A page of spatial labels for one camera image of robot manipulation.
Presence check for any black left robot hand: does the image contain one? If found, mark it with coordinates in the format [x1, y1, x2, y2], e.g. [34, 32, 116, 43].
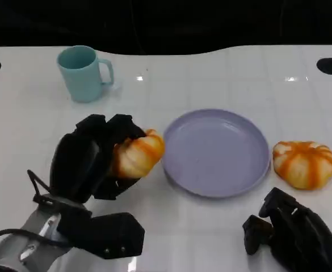
[49, 113, 148, 203]

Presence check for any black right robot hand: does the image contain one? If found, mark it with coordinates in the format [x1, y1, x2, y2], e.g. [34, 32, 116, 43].
[242, 187, 332, 272]

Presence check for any orange white toy bread roll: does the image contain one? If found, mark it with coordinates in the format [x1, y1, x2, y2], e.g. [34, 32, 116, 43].
[111, 129, 166, 180]
[272, 141, 332, 191]

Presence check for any pale green mug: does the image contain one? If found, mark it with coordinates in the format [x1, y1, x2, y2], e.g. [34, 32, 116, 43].
[56, 45, 115, 103]

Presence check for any lilac plate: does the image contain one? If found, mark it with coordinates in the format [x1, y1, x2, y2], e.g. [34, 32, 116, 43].
[162, 108, 271, 199]

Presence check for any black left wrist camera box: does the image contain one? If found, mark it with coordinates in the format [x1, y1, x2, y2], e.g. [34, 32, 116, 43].
[57, 211, 146, 260]

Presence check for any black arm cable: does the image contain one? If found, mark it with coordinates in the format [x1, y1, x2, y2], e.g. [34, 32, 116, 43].
[0, 228, 73, 250]

